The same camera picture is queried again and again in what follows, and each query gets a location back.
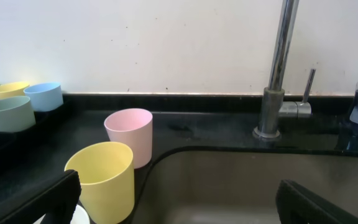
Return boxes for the steel sink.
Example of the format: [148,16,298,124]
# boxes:
[131,146,358,224]

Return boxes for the yellow cup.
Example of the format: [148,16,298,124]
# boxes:
[64,141,135,224]
[0,81,30,100]

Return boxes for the pink cup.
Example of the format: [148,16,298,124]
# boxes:
[103,108,154,170]

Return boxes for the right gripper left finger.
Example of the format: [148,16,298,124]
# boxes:
[0,169,82,224]

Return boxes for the blue cup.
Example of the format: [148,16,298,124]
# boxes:
[23,82,65,113]

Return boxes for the steel tap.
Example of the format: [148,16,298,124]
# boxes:
[252,0,317,141]

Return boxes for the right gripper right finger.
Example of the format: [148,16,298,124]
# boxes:
[275,179,358,224]

